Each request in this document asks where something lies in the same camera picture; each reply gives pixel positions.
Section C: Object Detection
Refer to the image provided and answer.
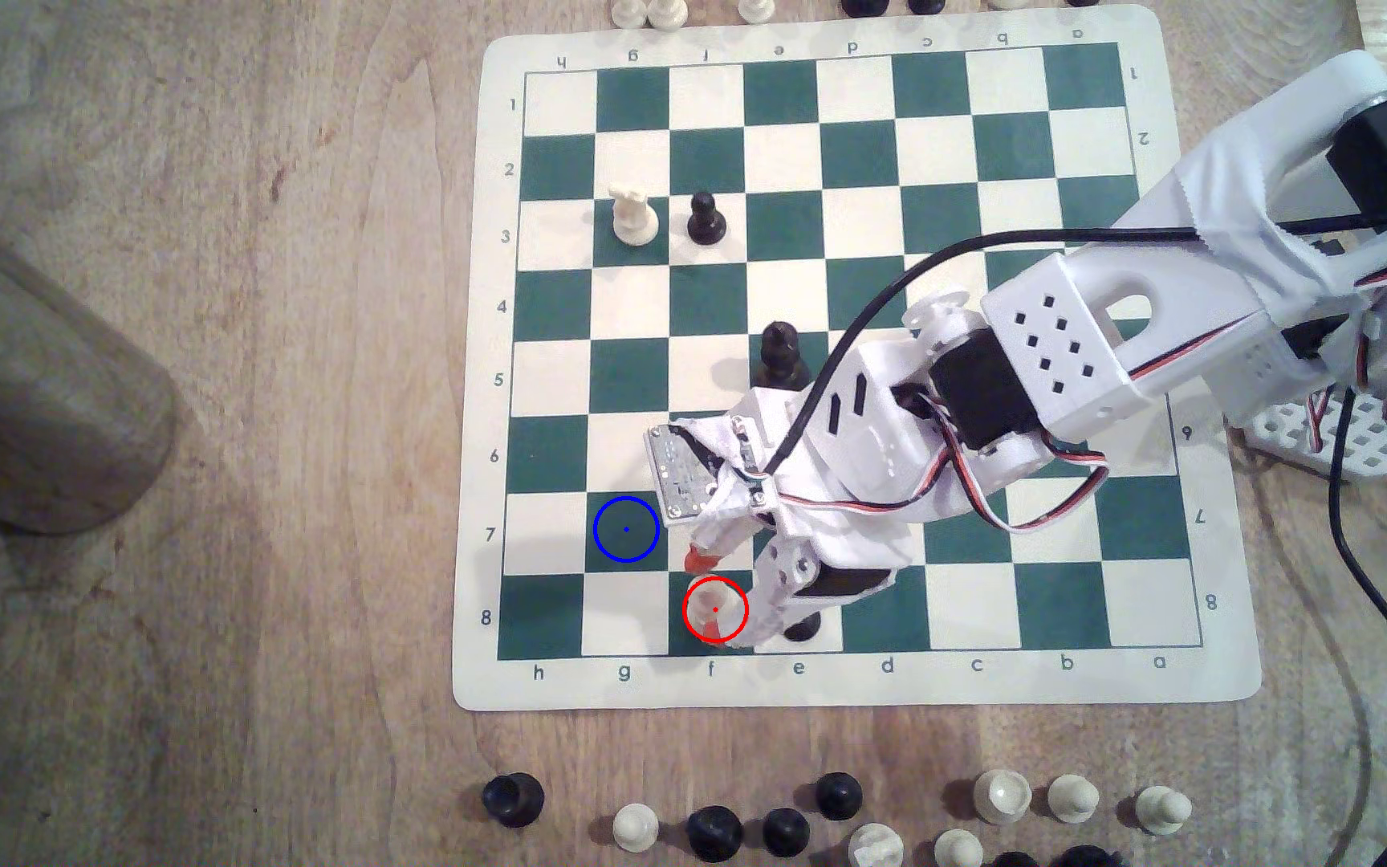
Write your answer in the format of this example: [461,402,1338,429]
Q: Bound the camera circuit board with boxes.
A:
[644,421,729,527]

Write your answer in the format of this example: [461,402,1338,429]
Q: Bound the white taped gripper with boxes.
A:
[681,337,1110,652]

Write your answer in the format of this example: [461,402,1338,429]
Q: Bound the green white chess mat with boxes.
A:
[453,6,1263,712]

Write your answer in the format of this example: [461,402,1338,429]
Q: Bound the white perforated base plate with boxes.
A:
[1241,388,1387,483]

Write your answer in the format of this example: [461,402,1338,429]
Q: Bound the white chess knight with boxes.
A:
[607,181,662,248]

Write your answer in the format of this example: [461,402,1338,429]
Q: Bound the red black white servo wires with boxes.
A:
[754,403,1112,534]

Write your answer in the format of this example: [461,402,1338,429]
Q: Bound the thin black camera cable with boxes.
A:
[762,202,1387,474]

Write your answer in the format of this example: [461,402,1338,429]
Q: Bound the tall black chess piece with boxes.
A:
[757,319,811,390]

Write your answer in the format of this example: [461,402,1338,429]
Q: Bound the black chess pawn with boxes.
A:
[686,190,729,248]

